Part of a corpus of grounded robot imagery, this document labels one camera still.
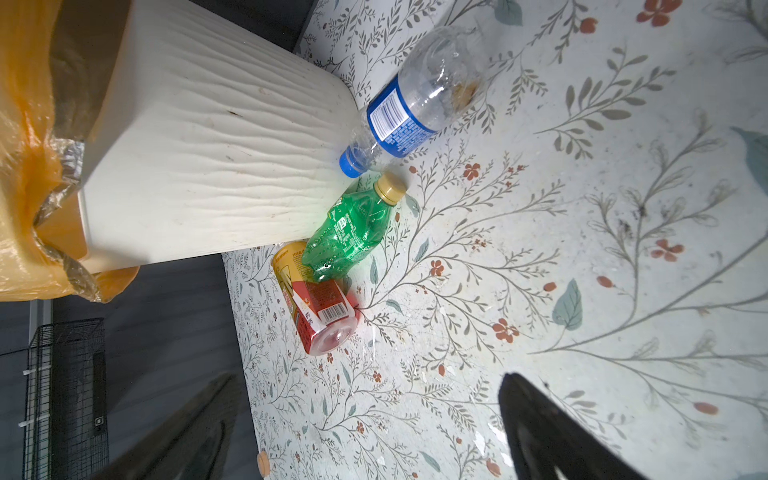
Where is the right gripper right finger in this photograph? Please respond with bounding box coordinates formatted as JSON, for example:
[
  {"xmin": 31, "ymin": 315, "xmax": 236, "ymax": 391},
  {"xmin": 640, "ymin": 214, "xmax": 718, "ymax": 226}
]
[{"xmin": 498, "ymin": 373, "xmax": 643, "ymax": 479}]

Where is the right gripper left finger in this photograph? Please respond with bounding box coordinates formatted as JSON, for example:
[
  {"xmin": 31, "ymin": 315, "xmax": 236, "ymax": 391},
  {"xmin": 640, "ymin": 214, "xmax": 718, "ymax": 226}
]
[{"xmin": 93, "ymin": 373, "xmax": 244, "ymax": 479}]

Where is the blue label water bottle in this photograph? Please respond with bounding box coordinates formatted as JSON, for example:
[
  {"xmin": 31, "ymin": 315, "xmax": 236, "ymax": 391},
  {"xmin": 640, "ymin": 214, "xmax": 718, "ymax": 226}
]
[{"xmin": 339, "ymin": 25, "xmax": 487, "ymax": 179}]

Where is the red yellow tea bottle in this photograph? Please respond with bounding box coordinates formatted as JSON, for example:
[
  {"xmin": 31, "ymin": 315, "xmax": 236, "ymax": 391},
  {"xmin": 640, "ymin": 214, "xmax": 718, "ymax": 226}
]
[{"xmin": 272, "ymin": 241, "xmax": 358, "ymax": 356}]

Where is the crushed green bottle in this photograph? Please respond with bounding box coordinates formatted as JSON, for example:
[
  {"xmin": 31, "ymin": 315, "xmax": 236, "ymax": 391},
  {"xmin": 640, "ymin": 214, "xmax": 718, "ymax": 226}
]
[{"xmin": 302, "ymin": 172, "xmax": 407, "ymax": 282}]

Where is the cream ribbed waste bin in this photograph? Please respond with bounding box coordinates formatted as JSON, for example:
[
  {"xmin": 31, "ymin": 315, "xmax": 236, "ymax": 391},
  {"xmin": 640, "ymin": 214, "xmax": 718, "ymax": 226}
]
[{"xmin": 39, "ymin": 1, "xmax": 357, "ymax": 273}]

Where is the orange plastic bin liner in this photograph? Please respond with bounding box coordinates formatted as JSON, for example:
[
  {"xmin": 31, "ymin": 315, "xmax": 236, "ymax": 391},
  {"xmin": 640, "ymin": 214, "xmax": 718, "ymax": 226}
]
[{"xmin": 1, "ymin": 1, "xmax": 138, "ymax": 303}]

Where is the floral table mat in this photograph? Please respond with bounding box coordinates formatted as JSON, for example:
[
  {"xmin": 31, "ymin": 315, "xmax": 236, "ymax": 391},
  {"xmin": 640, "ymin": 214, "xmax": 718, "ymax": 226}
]
[{"xmin": 224, "ymin": 1, "xmax": 767, "ymax": 479}]

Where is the black wire mesh basket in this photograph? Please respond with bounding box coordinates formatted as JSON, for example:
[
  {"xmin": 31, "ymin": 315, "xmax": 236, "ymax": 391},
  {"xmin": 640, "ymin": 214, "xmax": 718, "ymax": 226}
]
[{"xmin": 20, "ymin": 318, "xmax": 110, "ymax": 479}]

